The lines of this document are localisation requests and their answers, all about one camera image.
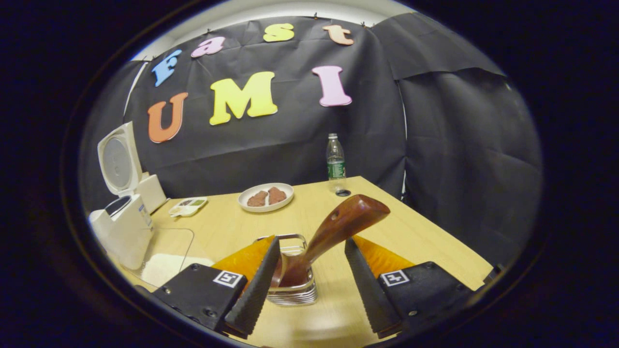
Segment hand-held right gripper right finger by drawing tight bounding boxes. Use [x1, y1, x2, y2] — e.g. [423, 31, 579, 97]
[344, 235, 477, 339]

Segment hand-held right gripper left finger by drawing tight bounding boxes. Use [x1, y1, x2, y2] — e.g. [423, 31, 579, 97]
[152, 235, 281, 339]

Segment metal wire chopstick holder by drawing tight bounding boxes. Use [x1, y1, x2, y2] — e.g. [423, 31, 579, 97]
[255, 234, 318, 306]

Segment brown wooden spoon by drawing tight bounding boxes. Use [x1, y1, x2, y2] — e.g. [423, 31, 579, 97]
[271, 194, 391, 288]

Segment clear box of rice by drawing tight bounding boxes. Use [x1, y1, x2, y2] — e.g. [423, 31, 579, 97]
[131, 227, 216, 289]

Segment white rice cooker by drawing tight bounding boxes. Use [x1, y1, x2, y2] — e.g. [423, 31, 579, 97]
[88, 121, 154, 270]

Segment white round plate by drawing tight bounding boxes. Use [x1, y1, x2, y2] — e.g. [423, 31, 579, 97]
[237, 183, 295, 213]

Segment white compartment sauce dish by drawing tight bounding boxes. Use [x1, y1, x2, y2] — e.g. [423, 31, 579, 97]
[168, 197, 208, 218]

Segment clear plastic water bottle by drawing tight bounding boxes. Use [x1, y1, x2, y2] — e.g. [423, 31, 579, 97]
[326, 133, 346, 193]

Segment white toaster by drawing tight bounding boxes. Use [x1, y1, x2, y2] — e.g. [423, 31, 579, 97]
[138, 172, 167, 214]

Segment black backdrop cloth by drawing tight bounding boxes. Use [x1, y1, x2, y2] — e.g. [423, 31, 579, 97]
[80, 12, 543, 271]

